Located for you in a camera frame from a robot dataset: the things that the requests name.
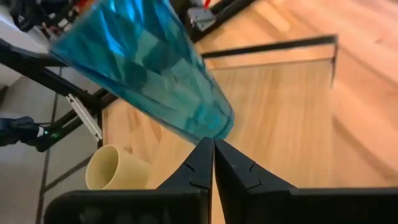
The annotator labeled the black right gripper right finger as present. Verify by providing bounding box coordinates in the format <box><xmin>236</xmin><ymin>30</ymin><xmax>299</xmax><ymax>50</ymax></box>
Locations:
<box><xmin>214</xmin><ymin>138</ymin><xmax>398</xmax><ymax>224</ymax></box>

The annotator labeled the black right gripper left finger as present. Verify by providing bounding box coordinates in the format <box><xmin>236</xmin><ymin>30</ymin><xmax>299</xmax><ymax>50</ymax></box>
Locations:
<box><xmin>44</xmin><ymin>136</ymin><xmax>215</xmax><ymax>224</ymax></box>

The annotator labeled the cream plastic cup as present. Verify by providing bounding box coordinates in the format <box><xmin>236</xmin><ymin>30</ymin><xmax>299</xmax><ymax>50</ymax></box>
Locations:
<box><xmin>85</xmin><ymin>144</ymin><xmax>154</xmax><ymax>190</ymax></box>

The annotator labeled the teal translucent faceted tumbler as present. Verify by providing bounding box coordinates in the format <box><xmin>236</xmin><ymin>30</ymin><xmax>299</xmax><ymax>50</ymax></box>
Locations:
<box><xmin>49</xmin><ymin>0</ymin><xmax>234</xmax><ymax>144</ymax></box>

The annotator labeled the wooden shelf with black legs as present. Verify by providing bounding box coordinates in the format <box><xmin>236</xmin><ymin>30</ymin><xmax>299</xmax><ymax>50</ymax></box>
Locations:
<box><xmin>98</xmin><ymin>34</ymin><xmax>339</xmax><ymax>190</ymax></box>

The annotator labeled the gray box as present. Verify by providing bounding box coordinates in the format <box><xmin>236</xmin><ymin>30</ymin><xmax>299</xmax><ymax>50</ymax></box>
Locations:
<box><xmin>185</xmin><ymin>7</ymin><xmax>217</xmax><ymax>32</ymax></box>

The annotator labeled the silver metal bracket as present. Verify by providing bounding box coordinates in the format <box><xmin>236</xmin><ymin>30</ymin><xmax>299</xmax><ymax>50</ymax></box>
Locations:
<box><xmin>65</xmin><ymin>93</ymin><xmax>104</xmax><ymax>142</ymax></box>

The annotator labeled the black cable connector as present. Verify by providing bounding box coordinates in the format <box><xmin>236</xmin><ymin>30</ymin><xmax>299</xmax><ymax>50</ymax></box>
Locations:
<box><xmin>0</xmin><ymin>116</ymin><xmax>45</xmax><ymax>147</ymax></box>

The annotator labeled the black table frame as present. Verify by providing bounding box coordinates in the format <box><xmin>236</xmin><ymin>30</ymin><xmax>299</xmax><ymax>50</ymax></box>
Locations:
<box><xmin>0</xmin><ymin>0</ymin><xmax>257</xmax><ymax>153</ymax></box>

